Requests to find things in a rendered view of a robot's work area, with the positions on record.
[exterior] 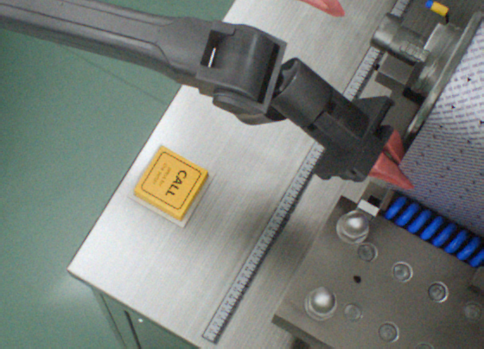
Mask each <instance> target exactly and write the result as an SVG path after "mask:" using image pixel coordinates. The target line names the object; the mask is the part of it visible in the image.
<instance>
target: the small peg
mask: <svg viewBox="0 0 484 349"><path fill-rule="evenodd" d="M399 52H401V53H402V54H406V55H407V56H409V57H412V59H414V60H418V61H419V62H420V63H422V64H423V63H425V61H426V60H427V59H428V57H429V55H430V50H428V49H424V48H423V47H420V46H418V45H417V44H416V43H414V42H411V41H409V40H407V39H404V41H403V42H402V44H401V46H400V48H399Z"/></svg>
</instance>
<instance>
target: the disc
mask: <svg viewBox="0 0 484 349"><path fill-rule="evenodd" d="M483 13H484V1H483V3H482V5H481V6H480V8H479V9H478V11H477V14H476V16H475V18H474V20H473V21H472V24H471V26H470V28H468V31H467V32H466V34H465V35H464V37H463V39H462V41H461V43H460V45H459V47H458V48H457V50H456V51H455V54H454V55H453V57H452V59H451V61H450V62H449V64H448V66H447V68H446V69H445V71H444V73H443V76H442V77H441V79H440V81H439V83H438V84H437V86H436V89H435V90H434V91H433V93H432V95H431V96H430V99H429V101H428V102H427V104H426V106H425V107H424V108H423V109H422V111H421V112H420V114H419V116H418V117H417V119H416V121H415V123H414V124H413V125H412V127H411V134H415V133H416V131H417V129H418V127H419V125H420V124H421V123H422V121H423V119H424V117H426V115H427V113H428V112H429V110H430V107H431V106H432V105H433V103H434V101H435V100H436V97H437V95H438V94H439V92H440V91H441V89H442V88H443V85H444V83H445V82H446V80H447V78H448V76H449V74H450V72H451V70H452V68H453V67H454V65H455V63H456V61H457V60H458V58H459V56H460V54H461V53H462V50H463V49H464V47H465V46H466V44H467V42H468V39H469V38H471V36H472V34H473V33H474V31H475V29H476V27H477V25H478V22H479V20H480V19H481V17H482V15H483Z"/></svg>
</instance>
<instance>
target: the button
mask: <svg viewBox="0 0 484 349"><path fill-rule="evenodd" d="M207 178H208V171H207V170H206V169H204V168H203V167H201V166H199V165H197V164H194V163H193V162H191V161H189V160H187V159H186V158H184V157H182V156H180V155H178V154H176V153H175V152H173V151H172V150H170V149H167V148H165V147H164V146H162V147H161V148H160V149H159V150H158V151H157V153H156V155H155V157H154V158H153V160H152V162H151V163H150V165H149V166H148V168H147V169H146V171H145V172H144V174H143V176H142V178H141V179H140V181H139V182H138V183H137V185H136V186H135V188H134V194H135V196H137V197H138V198H140V199H142V200H144V201H146V202H148V203H150V204H151V205H152V206H155V207H157V208H158V209H160V210H162V211H164V212H165V213H167V214H169V215H170V216H172V217H174V218H176V219H178V220H182V219H183V217H184V216H185V214H186V212H187V211H188V209H189V208H190V206H191V205H192V203H193V201H194V199H195V197H197V196H198V194H199V192H200V191H201V189H202V188H203V186H204V183H205V182H206V180H207Z"/></svg>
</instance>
